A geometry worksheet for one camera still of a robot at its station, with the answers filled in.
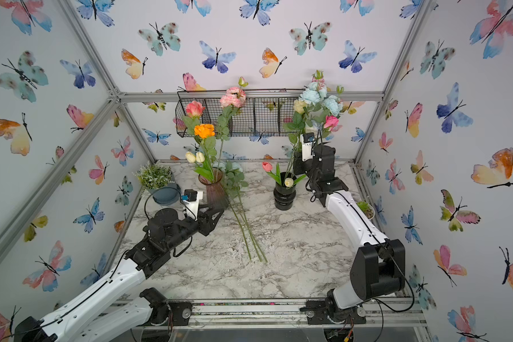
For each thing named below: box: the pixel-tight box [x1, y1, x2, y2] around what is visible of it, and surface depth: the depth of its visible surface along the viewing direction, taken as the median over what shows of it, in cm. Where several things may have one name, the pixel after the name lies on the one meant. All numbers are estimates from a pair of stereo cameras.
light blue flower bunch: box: [299, 81, 344, 117], surface depth 80 cm
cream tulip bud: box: [284, 177, 295, 188], surface depth 78 cm
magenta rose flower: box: [323, 115, 343, 132], surface depth 79 cm
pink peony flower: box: [219, 86, 247, 109], surface depth 80 cm
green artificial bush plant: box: [131, 160, 176, 190], surface depth 94 cm
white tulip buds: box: [185, 151, 206, 164], surface depth 82 cm
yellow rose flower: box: [293, 99, 308, 114], surface depth 86 cm
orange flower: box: [193, 123, 216, 139], surface depth 82 cm
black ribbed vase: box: [272, 171, 298, 211], surface depth 96 cm
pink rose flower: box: [185, 100, 206, 119], surface depth 84 cm
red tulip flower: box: [262, 161, 273, 172], surface depth 80 cm
